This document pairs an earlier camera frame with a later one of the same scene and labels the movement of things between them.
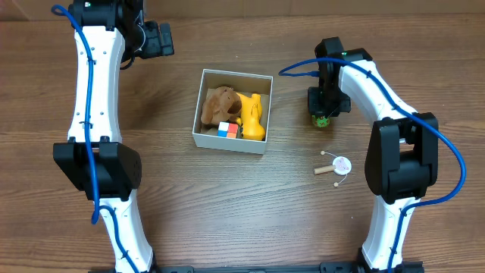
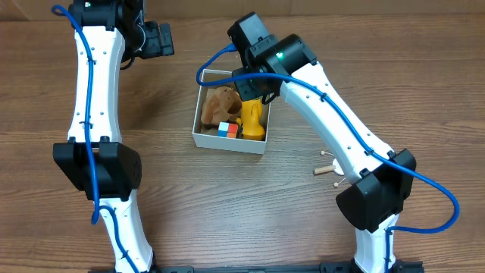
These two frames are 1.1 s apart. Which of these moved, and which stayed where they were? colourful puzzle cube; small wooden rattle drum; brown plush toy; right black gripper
Moved: right black gripper
Stayed: colourful puzzle cube; brown plush toy; small wooden rattle drum
